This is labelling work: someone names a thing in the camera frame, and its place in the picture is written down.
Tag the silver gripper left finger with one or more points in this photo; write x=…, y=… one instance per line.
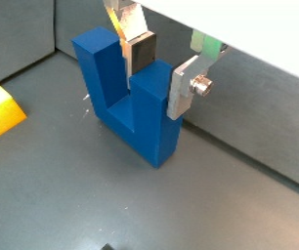
x=136, y=39

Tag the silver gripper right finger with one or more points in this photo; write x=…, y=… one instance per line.
x=189, y=76

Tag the blue U-shaped block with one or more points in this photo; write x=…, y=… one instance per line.
x=129, y=103

